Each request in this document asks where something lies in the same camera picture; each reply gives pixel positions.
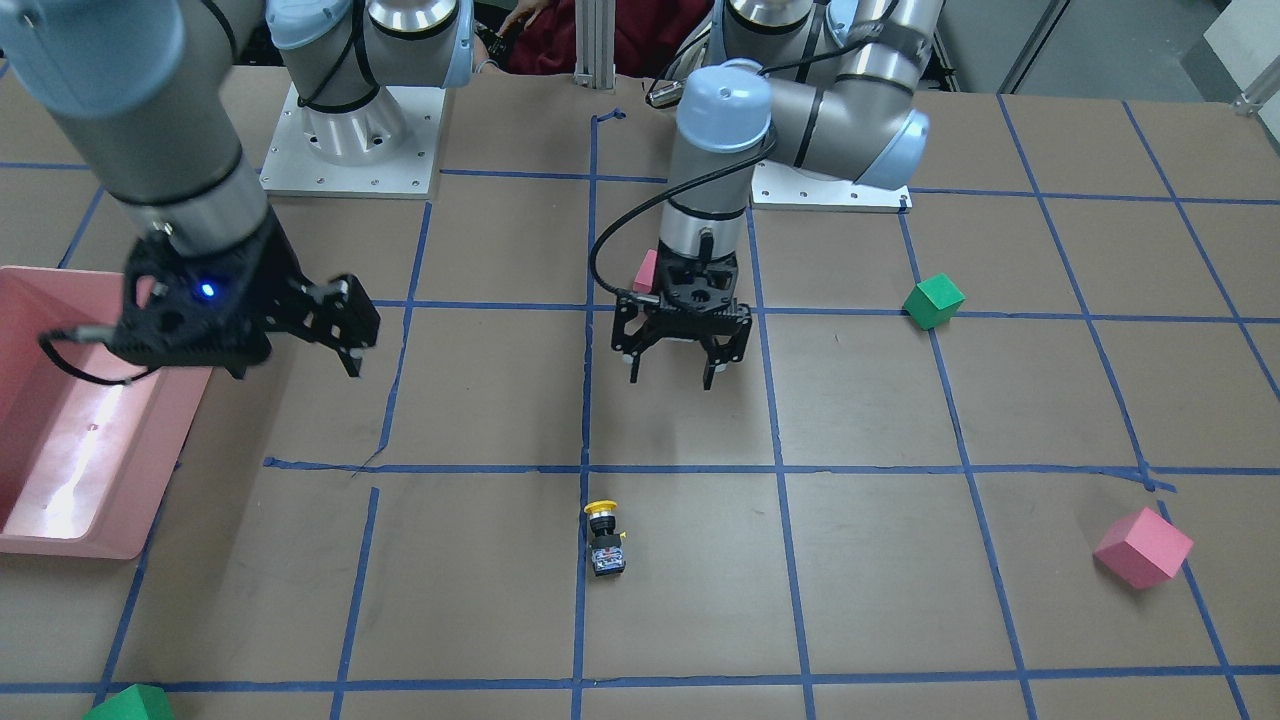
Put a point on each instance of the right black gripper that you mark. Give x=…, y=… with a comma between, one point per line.
x=268, y=283

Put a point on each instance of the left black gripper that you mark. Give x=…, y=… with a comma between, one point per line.
x=640, y=327

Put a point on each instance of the yellow button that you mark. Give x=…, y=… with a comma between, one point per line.
x=606, y=554

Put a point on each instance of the pink cube near arm base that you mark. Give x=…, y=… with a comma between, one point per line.
x=646, y=272

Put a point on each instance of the green cube on grid line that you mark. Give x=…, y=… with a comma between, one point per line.
x=933, y=301

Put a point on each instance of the pink plastic bin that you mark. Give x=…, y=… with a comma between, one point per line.
x=83, y=467

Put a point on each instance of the far green cube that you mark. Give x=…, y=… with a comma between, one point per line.
x=136, y=702

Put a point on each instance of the pink cube mid table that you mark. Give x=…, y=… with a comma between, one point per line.
x=1143, y=549

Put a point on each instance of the aluminium frame post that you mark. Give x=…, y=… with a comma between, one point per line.
x=595, y=33

